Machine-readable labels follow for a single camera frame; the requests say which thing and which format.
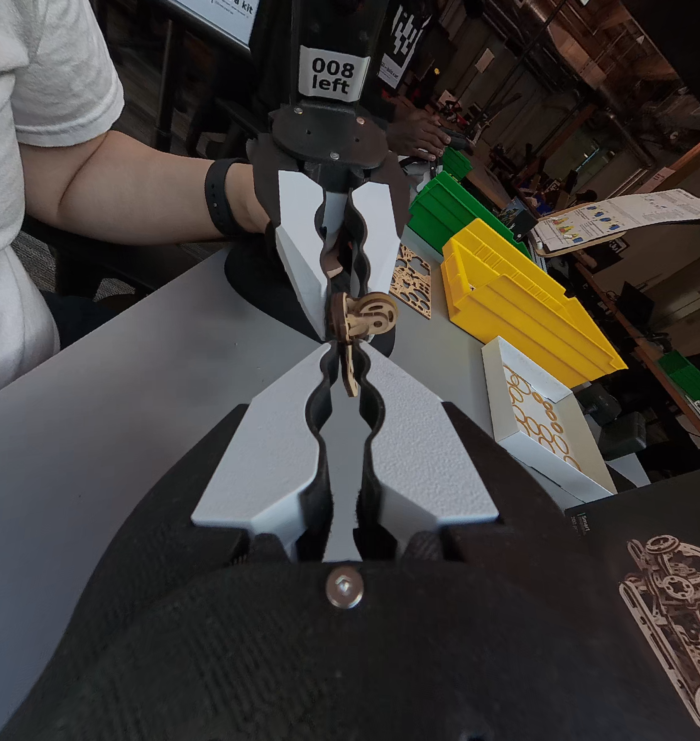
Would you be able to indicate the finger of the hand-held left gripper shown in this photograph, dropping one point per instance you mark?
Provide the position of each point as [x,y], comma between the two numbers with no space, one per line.
[298,243]
[379,231]

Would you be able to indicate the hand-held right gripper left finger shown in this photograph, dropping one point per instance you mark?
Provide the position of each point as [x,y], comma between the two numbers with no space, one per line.
[257,457]

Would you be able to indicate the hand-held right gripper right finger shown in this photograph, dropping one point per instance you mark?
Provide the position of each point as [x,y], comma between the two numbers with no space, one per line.
[425,463]

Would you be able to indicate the wooden model assembly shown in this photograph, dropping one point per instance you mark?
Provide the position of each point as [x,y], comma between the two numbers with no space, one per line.
[373,315]

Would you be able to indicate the person's left forearm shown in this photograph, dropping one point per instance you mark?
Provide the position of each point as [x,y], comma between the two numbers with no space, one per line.
[124,191]

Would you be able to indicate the perforated wooden parts sheet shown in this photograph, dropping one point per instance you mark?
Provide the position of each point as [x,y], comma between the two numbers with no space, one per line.
[411,283]

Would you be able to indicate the black model kit box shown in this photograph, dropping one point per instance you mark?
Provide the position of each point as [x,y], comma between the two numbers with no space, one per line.
[645,509]

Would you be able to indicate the person's left hand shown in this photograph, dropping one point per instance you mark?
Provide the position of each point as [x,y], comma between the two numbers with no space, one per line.
[249,202]

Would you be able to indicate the black mesh wrist rest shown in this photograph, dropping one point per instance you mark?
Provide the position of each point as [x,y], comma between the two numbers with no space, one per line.
[263,289]

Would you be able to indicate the large green plastic bin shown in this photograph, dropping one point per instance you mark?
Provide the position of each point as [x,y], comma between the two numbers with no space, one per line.
[442,214]

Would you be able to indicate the black wristband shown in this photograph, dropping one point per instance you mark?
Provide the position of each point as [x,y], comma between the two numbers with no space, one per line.
[222,197]

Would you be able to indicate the small green plastic bin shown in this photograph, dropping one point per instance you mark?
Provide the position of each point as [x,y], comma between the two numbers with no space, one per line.
[457,165]

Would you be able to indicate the wooden sheet with rings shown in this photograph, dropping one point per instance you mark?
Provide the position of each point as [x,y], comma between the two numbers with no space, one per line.
[535,428]

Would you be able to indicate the black and white printed tag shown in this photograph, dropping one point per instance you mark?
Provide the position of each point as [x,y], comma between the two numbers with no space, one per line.
[408,29]

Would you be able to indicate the yellow plastic bin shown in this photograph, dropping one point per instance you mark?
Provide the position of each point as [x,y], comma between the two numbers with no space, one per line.
[483,315]
[518,272]

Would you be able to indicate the small black box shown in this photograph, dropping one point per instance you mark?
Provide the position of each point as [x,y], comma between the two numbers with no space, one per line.
[521,223]

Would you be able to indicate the white cardboard box tray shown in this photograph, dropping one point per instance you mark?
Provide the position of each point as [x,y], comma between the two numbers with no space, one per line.
[535,362]

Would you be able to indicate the white sign board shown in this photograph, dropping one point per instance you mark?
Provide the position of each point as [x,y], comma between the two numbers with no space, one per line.
[222,14]

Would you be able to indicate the wooden document stand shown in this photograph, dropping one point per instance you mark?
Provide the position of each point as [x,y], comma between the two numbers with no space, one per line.
[550,246]

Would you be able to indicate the printed instruction sheet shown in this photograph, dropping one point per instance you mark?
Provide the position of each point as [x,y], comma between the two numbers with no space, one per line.
[633,214]

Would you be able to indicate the person's white t-shirt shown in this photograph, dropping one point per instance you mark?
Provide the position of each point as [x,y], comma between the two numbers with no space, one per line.
[37,58]

